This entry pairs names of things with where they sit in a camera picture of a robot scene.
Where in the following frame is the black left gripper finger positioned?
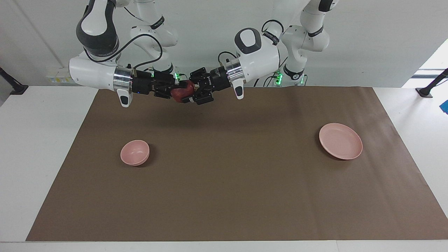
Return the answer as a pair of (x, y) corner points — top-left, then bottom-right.
(182, 87), (214, 105)
(190, 68), (210, 86)

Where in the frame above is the dark red apple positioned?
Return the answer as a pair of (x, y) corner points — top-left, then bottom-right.
(170, 80), (195, 104)

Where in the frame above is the pink bowl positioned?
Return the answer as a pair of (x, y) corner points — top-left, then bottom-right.
(120, 140), (150, 166)

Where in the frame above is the pink plate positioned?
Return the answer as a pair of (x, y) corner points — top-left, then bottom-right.
(319, 123), (363, 160)

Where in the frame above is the brown table mat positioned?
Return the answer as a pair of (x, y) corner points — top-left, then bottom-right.
(26, 86), (448, 242)

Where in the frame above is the black clamp stand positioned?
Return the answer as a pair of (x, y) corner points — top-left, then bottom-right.
(416, 68), (448, 98)
(0, 66), (28, 95)

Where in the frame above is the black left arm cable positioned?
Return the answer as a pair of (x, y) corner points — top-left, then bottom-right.
(218, 19), (284, 67)

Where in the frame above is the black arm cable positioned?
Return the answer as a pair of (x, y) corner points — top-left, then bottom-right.
(84, 33), (163, 70)
(218, 19), (284, 67)

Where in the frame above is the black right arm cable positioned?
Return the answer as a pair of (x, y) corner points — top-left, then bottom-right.
(84, 33), (163, 70)

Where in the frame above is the black base cable bundle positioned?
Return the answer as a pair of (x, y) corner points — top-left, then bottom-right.
(254, 70), (280, 87)

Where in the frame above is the white wall socket box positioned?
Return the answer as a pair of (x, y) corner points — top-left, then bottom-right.
(45, 66), (75, 84)

